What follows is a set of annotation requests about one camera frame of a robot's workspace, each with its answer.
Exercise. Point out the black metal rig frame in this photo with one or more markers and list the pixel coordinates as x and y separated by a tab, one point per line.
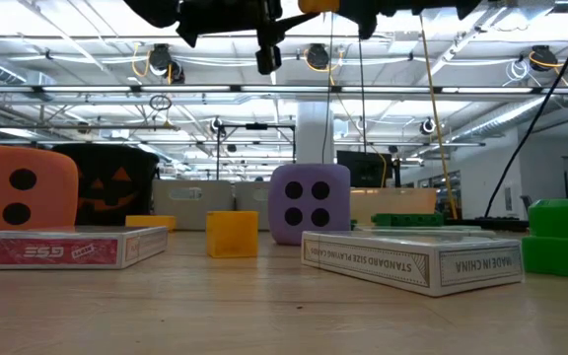
257	126

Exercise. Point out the orange foam die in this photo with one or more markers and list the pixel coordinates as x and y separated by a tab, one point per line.
47	207

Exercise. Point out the black jack-o-lantern bucket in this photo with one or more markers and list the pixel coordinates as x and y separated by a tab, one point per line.
111	158

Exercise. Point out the white playing card deck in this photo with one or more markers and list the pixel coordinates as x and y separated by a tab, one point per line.
412	266

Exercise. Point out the red playing card deck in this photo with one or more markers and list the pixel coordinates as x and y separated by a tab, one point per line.
57	251

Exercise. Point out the black monitor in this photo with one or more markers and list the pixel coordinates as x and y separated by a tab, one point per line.
363	170

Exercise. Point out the long ceiling light rail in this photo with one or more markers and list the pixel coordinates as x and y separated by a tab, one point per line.
116	89

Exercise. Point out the green two-stud toy block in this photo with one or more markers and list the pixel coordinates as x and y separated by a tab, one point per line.
560	246

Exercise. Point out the purple foam die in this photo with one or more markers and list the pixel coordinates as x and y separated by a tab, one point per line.
307	203

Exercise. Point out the orange flat toy brick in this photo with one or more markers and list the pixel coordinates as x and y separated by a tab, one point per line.
151	222

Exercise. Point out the orange plastic bin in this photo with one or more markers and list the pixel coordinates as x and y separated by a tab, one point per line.
392	202

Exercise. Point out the teal framed card deck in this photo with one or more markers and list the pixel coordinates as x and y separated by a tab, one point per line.
412	230

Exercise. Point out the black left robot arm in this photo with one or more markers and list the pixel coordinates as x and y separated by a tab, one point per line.
151	10

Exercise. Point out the grey plastic bin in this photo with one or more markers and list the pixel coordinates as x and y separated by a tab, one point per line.
252	207
190	212

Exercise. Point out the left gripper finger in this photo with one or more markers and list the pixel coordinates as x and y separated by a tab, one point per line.
291	27

